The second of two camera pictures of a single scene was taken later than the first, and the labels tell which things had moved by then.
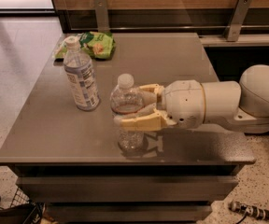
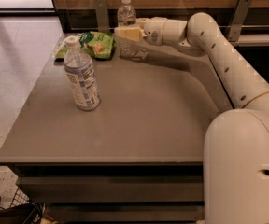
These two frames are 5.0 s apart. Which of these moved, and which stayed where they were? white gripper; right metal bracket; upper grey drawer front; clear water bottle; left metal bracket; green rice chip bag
Moved: white gripper; clear water bottle
Stayed: left metal bracket; green rice chip bag; upper grey drawer front; right metal bracket
